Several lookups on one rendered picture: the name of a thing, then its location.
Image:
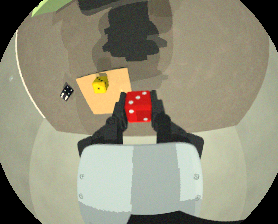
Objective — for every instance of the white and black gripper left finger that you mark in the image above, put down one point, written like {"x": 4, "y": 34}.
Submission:
{"x": 112, "y": 131}

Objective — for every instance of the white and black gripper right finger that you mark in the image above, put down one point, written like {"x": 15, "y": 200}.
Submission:
{"x": 165, "y": 128}

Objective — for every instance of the red die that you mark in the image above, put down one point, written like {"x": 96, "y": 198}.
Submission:
{"x": 138, "y": 106}

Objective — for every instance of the tan flat mat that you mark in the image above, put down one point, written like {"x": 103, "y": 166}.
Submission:
{"x": 100, "y": 103}

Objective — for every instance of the black die with white pips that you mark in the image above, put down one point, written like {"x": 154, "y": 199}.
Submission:
{"x": 66, "y": 93}

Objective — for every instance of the yellow die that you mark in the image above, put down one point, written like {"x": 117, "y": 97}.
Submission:
{"x": 100, "y": 84}

